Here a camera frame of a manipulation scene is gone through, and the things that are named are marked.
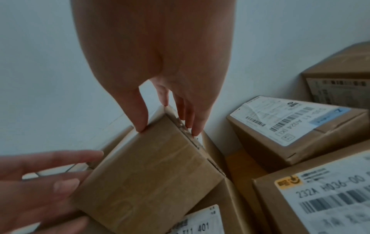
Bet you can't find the cardboard box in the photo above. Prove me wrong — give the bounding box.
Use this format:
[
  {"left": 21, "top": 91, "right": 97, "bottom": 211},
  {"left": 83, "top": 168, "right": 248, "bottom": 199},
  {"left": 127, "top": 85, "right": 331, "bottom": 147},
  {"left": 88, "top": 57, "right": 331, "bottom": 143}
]
[{"left": 71, "top": 104, "right": 226, "bottom": 234}]

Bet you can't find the pile of brown cardboard parcels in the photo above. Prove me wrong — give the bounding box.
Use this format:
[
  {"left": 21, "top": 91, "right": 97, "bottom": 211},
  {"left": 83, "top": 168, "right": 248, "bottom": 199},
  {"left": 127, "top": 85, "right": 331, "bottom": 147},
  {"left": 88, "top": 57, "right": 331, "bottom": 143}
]
[{"left": 86, "top": 42, "right": 370, "bottom": 234}]

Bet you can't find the person's right hand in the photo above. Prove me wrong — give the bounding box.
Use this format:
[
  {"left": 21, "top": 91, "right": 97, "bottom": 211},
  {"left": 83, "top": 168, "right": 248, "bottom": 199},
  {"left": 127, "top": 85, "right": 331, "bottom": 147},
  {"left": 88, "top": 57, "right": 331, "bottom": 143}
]
[{"left": 70, "top": 0, "right": 238, "bottom": 138}]

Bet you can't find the person's left hand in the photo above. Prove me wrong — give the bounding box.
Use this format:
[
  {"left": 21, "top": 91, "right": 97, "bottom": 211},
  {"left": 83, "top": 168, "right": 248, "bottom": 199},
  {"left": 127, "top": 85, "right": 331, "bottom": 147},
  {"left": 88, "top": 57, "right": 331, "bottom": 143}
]
[{"left": 0, "top": 149, "right": 105, "bottom": 234}]

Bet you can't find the orange wooden table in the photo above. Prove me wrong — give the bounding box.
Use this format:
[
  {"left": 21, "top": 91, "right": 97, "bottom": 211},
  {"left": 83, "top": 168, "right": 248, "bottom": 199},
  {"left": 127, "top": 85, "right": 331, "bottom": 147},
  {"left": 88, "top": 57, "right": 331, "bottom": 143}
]
[{"left": 224, "top": 147, "right": 271, "bottom": 234}]

